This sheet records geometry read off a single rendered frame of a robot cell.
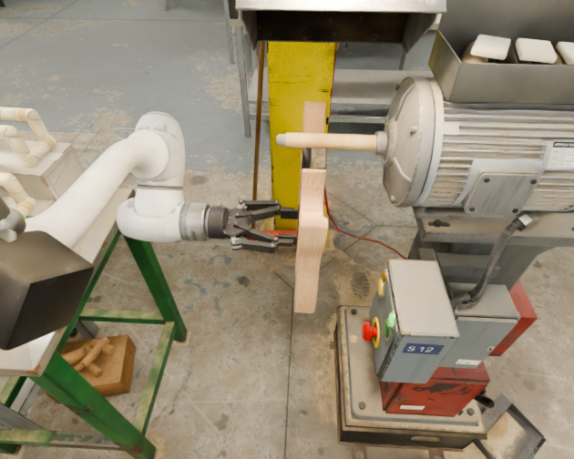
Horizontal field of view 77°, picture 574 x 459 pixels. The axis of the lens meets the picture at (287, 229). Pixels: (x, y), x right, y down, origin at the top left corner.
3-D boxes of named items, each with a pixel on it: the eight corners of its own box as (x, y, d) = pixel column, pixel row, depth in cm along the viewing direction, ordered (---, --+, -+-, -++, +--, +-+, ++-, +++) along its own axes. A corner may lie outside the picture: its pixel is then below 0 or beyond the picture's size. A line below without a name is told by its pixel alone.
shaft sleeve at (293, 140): (374, 138, 74) (376, 132, 71) (373, 153, 74) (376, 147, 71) (286, 136, 75) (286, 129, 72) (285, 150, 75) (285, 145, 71)
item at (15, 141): (40, 161, 93) (20, 129, 86) (33, 168, 91) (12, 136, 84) (28, 160, 93) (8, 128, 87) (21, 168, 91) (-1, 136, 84)
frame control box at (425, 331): (458, 310, 90) (503, 241, 72) (486, 399, 75) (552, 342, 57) (360, 305, 91) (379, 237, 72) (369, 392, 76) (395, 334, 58)
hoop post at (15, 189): (37, 204, 94) (18, 176, 87) (30, 213, 91) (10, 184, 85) (25, 203, 94) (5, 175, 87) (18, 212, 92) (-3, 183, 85)
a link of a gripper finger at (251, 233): (235, 219, 82) (231, 223, 82) (279, 235, 80) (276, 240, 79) (237, 229, 85) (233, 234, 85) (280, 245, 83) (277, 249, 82)
